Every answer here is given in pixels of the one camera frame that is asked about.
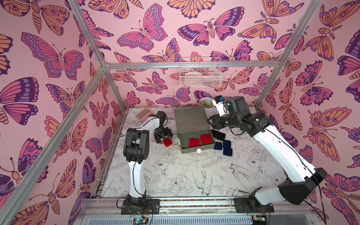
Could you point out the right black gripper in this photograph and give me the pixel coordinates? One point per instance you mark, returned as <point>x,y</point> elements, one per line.
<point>215,122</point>

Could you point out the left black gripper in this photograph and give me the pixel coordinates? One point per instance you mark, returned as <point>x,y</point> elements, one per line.
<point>169,134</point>

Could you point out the red brooch box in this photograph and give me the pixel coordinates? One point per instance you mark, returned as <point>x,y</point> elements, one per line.
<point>167,142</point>
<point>194,142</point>
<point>206,139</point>

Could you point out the green drawer cabinet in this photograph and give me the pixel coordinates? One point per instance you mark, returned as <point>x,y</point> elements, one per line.
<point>191,122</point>

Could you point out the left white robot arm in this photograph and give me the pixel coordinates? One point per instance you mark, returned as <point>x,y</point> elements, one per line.
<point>137,148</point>

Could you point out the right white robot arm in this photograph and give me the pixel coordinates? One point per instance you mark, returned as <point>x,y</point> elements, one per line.
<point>302,177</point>

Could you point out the black brooch box far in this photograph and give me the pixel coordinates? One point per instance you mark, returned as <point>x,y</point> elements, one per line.
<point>215,133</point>

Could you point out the black brooch box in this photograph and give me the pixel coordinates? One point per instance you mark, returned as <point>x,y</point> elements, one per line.
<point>215,133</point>
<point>221,136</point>

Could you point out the black brooch box near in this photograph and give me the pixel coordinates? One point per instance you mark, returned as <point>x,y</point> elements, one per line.
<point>221,136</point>

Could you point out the blue brooch box left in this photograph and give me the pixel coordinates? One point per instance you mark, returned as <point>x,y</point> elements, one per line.
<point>218,146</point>

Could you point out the blue brooch box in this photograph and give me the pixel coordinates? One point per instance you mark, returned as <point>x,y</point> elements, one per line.
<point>228,152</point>
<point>227,144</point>
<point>218,146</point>

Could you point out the blue brooch box right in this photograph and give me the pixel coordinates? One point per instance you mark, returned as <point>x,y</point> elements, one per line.
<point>227,144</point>

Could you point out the blue brooch box near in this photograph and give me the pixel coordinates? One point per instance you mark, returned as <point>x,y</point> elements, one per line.
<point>228,152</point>

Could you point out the potted cactus white pot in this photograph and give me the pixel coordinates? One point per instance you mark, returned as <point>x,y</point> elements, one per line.
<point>206,102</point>

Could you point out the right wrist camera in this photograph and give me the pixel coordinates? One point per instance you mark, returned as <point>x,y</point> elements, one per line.
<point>220,104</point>

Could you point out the white wire basket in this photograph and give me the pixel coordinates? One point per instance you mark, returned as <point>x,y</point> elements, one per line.
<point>200,74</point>

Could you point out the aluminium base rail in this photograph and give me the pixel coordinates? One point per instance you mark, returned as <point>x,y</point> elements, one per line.
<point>195,211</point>

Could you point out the aluminium frame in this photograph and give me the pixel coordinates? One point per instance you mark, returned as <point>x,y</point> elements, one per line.
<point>53,101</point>

